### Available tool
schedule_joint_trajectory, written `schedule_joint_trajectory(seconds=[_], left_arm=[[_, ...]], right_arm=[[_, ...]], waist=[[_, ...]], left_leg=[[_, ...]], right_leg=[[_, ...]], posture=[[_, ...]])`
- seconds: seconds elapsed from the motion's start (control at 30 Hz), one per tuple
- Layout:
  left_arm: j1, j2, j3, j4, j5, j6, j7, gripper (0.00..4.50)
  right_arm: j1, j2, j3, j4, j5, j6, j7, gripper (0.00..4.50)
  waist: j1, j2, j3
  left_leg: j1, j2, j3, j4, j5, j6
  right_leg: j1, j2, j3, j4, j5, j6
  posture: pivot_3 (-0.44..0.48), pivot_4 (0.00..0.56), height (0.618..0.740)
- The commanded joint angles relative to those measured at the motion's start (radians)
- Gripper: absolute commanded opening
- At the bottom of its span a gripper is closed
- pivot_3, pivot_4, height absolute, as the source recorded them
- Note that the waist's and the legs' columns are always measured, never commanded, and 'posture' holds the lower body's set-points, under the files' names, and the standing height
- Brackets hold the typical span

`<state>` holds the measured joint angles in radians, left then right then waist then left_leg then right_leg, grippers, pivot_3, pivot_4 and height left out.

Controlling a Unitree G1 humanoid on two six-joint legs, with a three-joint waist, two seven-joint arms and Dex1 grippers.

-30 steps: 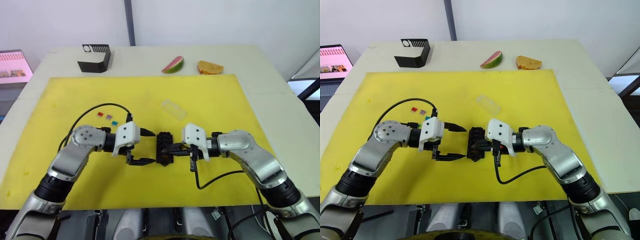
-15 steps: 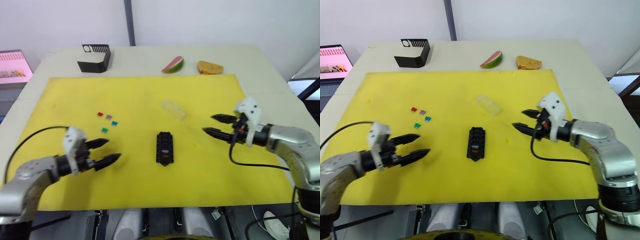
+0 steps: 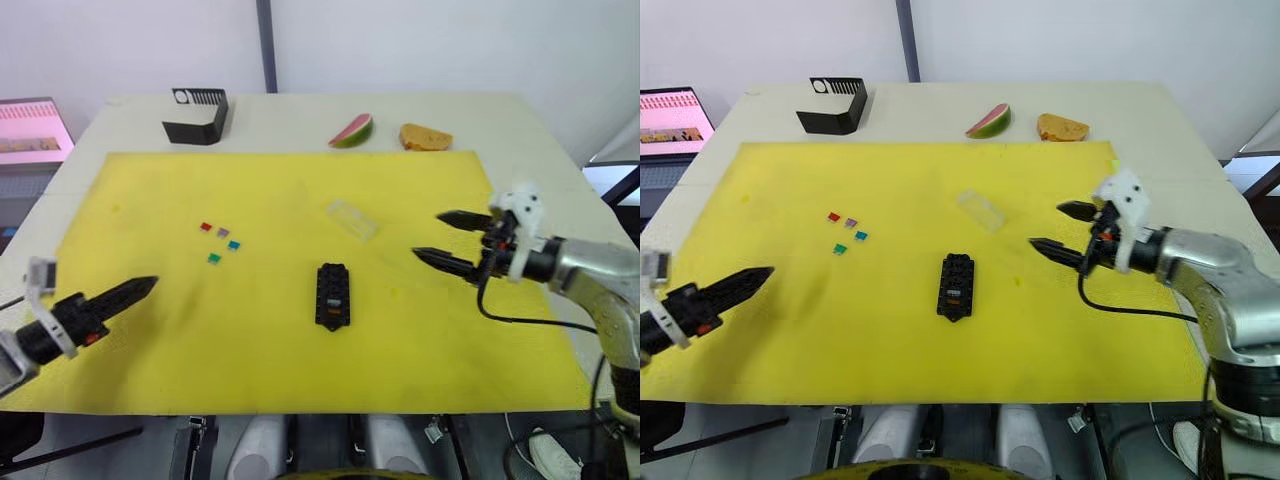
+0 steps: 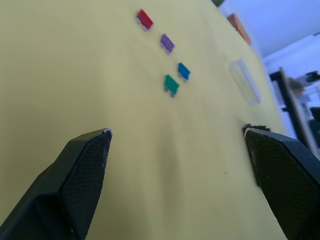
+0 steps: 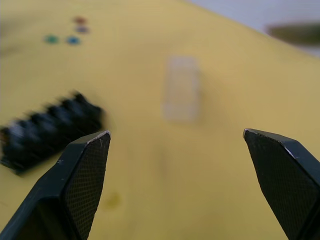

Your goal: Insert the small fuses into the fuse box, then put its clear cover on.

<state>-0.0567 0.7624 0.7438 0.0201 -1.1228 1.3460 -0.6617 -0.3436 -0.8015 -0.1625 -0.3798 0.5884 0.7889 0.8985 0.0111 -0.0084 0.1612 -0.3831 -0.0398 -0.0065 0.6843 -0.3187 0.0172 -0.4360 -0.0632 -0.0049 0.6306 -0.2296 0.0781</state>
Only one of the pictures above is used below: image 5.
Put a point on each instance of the dark green blurred object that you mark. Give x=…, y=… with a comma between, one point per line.
x=295, y=31

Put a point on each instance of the clear plastic fuse box cover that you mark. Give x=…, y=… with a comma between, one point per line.
x=182, y=88

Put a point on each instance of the black fuse box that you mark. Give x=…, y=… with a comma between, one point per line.
x=47, y=130

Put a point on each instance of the small green fuse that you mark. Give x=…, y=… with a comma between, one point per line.
x=51, y=39

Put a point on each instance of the small purple fuse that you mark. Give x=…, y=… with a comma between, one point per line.
x=82, y=29

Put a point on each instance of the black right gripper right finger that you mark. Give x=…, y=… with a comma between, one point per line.
x=282, y=180

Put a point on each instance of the small red fuse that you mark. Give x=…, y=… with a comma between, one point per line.
x=80, y=19

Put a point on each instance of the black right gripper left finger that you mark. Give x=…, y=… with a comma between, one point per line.
x=62, y=195

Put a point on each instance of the small blue fuse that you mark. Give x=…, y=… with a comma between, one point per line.
x=72, y=40

